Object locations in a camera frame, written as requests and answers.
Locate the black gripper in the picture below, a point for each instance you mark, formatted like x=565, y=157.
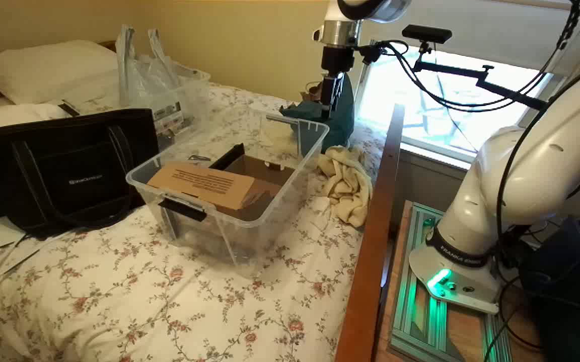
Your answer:
x=335, y=63

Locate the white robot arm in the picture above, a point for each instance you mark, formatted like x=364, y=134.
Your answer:
x=519, y=177

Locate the teal wooden robot base board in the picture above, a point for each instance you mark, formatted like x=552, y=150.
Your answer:
x=421, y=328

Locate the brown cardboard box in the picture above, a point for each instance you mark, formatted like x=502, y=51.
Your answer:
x=215, y=186

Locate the clear plastic storage box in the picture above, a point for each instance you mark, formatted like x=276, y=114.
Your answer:
x=196, y=223

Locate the teal plastic basket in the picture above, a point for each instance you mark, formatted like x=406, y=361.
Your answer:
x=342, y=119

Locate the crumpled cream cloth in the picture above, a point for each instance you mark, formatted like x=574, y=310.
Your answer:
x=347, y=184

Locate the white plastic shopping bag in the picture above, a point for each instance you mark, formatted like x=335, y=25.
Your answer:
x=176, y=94

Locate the white pillow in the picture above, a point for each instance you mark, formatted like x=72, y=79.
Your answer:
x=39, y=72

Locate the wooden bed footboard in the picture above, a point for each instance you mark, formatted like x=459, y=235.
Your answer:
x=364, y=310

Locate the black tote bag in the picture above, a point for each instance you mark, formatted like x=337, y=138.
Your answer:
x=70, y=173

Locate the floral bed sheet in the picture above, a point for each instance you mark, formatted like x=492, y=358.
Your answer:
x=125, y=294

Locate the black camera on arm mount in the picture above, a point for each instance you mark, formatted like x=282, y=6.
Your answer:
x=427, y=32

